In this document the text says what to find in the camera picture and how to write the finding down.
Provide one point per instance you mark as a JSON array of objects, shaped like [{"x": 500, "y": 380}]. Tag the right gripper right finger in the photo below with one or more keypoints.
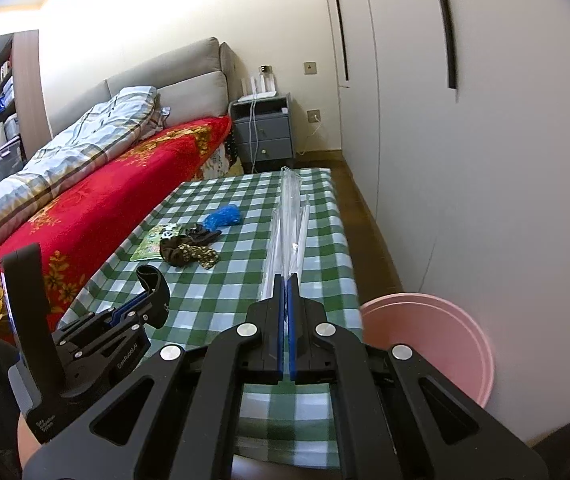
[{"x": 396, "y": 416}]

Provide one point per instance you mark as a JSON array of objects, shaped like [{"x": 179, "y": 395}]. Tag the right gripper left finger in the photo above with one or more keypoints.
[{"x": 175, "y": 415}]

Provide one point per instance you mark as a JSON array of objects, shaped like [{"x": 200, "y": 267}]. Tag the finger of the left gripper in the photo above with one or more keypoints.
[
  {"x": 27, "y": 305},
  {"x": 115, "y": 309}
]

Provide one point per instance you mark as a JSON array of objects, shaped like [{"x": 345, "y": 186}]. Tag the green panda snack packet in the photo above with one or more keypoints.
[{"x": 148, "y": 249}]

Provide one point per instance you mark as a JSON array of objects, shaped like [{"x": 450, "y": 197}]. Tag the brown camouflage cloth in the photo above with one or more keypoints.
[{"x": 188, "y": 245}]

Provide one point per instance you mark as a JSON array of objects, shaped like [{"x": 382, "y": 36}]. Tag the blue plastic bag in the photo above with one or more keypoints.
[{"x": 227, "y": 215}]

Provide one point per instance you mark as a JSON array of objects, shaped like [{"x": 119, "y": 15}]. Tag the clear plastic tube package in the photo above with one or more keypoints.
[{"x": 288, "y": 233}]

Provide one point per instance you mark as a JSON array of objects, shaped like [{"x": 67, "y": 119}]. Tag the pink plastic trash bin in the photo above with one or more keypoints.
[{"x": 444, "y": 334}]

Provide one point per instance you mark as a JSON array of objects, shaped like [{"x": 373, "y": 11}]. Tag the left hand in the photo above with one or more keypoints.
[{"x": 27, "y": 443}]

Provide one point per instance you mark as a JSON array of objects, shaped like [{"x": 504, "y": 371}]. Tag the red floral blanket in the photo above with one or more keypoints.
[{"x": 82, "y": 227}]

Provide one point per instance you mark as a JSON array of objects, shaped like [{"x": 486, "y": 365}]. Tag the blue plaid folded quilt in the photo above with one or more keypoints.
[{"x": 100, "y": 135}]

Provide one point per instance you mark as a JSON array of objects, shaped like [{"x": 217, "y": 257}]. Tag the green checkered tablecloth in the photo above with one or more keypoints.
[{"x": 284, "y": 424}]

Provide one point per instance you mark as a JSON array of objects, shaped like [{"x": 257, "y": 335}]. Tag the floral bed sheet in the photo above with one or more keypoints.
[{"x": 220, "y": 164}]

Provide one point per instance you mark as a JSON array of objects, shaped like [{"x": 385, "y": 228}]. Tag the wooden bookshelf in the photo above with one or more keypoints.
[{"x": 24, "y": 127}]

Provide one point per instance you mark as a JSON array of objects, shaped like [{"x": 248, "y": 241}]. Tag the grey bedside cabinet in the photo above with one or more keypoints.
[{"x": 263, "y": 130}]

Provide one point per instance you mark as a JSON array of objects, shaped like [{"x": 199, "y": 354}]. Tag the beige upholstered headboard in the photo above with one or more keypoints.
[{"x": 196, "y": 81}]

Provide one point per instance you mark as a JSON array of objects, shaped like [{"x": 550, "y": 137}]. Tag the white wifi router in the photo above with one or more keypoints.
[{"x": 258, "y": 87}]

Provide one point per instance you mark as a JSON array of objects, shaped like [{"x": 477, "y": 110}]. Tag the white wardrobe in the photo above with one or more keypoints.
[{"x": 455, "y": 124}]

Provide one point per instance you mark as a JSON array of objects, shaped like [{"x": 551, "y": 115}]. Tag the lower wall socket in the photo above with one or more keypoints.
[{"x": 313, "y": 116}]

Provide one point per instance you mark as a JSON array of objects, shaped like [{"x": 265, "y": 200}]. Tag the upper wall switch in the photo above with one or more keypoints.
[{"x": 310, "y": 68}]

